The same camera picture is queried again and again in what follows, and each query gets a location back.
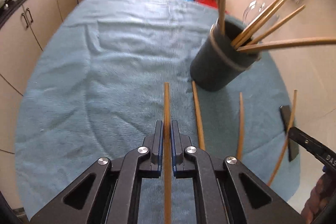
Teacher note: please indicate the beige kitchen base cabinets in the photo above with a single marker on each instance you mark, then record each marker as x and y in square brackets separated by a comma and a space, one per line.
[52, 16]

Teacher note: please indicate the red plastic basin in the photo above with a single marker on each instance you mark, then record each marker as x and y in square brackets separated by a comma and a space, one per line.
[210, 3]

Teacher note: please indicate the chopstick in holder diagonal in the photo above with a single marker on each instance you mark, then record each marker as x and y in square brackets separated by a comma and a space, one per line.
[276, 26]
[256, 23]

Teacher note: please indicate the chopstick in holder horizontal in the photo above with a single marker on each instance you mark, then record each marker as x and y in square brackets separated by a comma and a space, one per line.
[276, 45]

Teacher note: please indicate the dark cylindrical chopstick holder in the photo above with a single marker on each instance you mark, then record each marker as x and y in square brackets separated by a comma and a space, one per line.
[217, 63]

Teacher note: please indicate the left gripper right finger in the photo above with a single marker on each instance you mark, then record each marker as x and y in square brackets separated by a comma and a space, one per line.
[181, 164]

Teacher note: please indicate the clear glass mug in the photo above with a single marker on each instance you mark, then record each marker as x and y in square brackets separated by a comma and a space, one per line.
[254, 9]

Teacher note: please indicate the chopstick in holder upper diagonal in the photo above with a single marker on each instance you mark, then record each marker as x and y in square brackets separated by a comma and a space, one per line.
[256, 23]

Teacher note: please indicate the bamboo chopstick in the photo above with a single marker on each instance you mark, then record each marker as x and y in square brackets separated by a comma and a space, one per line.
[198, 117]
[167, 155]
[241, 128]
[286, 139]

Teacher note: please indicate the person's right hand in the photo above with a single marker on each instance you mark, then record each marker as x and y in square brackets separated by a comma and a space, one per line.
[320, 196]

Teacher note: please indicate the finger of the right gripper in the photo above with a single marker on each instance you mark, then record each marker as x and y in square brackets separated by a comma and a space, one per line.
[321, 152]

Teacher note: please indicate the bamboo chopstick beside holder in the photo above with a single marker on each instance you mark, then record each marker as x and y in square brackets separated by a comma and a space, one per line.
[198, 117]

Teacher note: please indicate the blue towel table cover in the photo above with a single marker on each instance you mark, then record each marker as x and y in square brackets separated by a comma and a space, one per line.
[263, 93]

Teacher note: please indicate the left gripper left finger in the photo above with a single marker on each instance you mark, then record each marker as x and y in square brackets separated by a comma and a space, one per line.
[152, 166]

